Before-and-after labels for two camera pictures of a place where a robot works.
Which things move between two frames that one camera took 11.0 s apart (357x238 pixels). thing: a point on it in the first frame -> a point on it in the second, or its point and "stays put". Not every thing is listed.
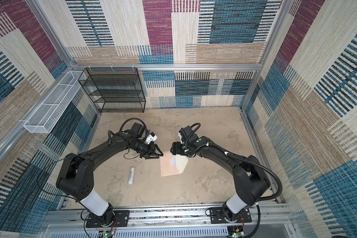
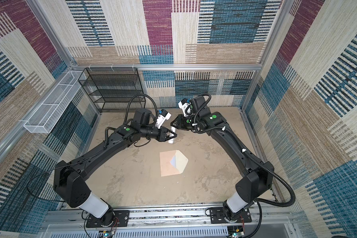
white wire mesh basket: x=44 y=119 stays put
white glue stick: x=131 y=180 -> x=171 y=140
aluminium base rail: x=262 y=220 stays put
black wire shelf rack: x=114 y=89 stays put
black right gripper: x=176 y=148 -> x=180 y=122
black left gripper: x=150 y=152 -> x=163 y=134
